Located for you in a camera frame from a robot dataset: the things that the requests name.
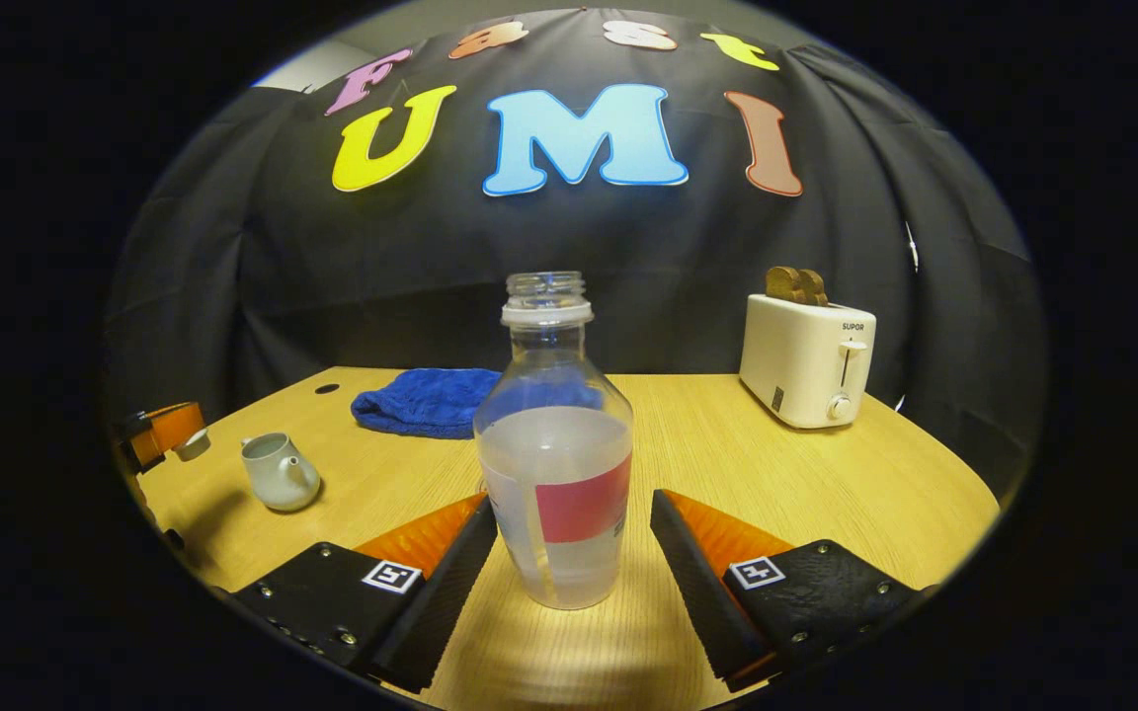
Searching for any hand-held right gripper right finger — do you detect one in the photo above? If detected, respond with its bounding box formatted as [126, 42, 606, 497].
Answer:
[650, 489, 935, 692]

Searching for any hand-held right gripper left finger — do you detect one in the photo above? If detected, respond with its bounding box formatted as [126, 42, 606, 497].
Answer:
[223, 492, 499, 694]

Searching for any white teacup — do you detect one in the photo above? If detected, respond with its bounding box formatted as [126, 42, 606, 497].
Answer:
[240, 433, 322, 513]

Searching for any clear plastic water bottle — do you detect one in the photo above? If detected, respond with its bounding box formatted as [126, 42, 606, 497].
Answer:
[473, 272, 634, 610]

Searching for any blue towel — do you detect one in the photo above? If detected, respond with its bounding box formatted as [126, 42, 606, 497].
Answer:
[351, 368, 605, 439]

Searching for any white toaster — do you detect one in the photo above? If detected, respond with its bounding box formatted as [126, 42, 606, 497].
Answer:
[739, 293, 878, 430]

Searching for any black backdrop cloth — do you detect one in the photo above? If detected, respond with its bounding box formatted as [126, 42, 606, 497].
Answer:
[105, 8, 1049, 500]

